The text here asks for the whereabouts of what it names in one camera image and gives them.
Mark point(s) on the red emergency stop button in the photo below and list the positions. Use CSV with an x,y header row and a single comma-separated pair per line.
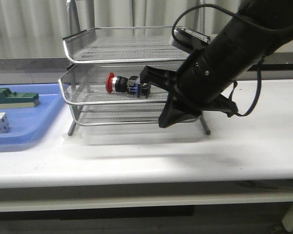
x,y
130,85

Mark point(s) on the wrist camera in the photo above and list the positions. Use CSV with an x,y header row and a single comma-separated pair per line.
x,y
189,39

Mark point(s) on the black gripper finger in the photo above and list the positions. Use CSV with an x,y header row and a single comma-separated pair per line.
x,y
164,79

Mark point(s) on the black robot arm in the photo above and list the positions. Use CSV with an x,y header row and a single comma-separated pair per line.
x,y
258,29

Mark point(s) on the grey counter ledge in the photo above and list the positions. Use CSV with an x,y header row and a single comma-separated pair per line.
x,y
281,61

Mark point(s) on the green terminal block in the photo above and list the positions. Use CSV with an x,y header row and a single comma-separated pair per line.
x,y
12,100

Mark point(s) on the blue plastic tray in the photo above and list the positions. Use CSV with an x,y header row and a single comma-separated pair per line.
x,y
28,125

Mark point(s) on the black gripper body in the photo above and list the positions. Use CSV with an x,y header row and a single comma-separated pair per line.
x,y
194,91

